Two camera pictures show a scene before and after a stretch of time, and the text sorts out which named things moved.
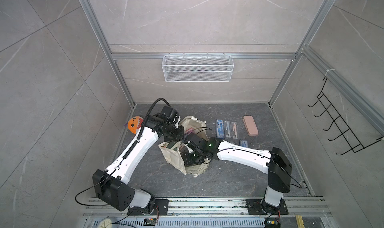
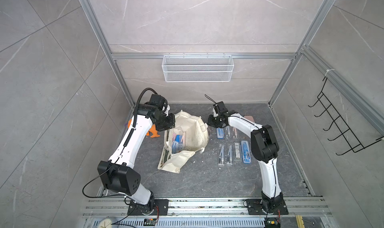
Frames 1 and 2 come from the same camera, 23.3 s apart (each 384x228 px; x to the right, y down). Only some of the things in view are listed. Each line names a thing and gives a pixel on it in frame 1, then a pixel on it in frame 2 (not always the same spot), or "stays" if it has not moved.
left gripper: [181, 135] to [171, 125]
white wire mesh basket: [198, 68] stays
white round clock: [105, 223] stays
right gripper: [186, 157] to [211, 123]
